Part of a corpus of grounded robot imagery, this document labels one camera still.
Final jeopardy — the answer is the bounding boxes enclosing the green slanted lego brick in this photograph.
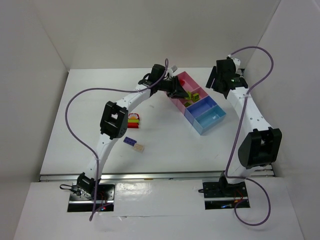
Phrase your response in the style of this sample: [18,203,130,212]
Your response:
[185,91,194,101]

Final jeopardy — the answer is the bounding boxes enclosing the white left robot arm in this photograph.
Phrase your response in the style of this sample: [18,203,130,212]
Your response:
[76,64,188,199]

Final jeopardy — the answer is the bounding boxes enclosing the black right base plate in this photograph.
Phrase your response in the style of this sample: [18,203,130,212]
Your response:
[198,182,250,210]

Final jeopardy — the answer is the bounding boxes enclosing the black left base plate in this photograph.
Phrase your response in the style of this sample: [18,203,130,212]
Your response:
[59,184,116,213]

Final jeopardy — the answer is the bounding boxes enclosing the dark blue container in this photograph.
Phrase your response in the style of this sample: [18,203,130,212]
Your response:
[184,96,217,125]

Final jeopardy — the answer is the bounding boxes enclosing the green square lego brick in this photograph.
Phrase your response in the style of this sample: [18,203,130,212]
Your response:
[191,93,200,103]

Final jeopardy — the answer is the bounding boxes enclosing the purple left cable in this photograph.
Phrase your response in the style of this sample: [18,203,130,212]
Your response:
[64,58,169,222]

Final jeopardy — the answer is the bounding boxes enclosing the aluminium front rail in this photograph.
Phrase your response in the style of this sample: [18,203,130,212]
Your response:
[38,169,276,182]

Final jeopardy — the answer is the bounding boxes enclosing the purple flat lego brick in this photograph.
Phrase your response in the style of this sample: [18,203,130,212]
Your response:
[123,136,137,147]

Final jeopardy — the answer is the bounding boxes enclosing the pink near container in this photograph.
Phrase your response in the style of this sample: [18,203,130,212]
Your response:
[173,87,208,114]

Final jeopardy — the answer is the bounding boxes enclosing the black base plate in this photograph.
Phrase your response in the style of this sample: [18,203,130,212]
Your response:
[59,184,116,213]
[198,182,250,210]

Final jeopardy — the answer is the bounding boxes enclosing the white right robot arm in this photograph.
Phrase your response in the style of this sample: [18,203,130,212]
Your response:
[206,57,282,191]

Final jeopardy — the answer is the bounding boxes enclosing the beige flat lego brick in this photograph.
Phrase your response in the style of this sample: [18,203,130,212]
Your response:
[133,143,145,153]

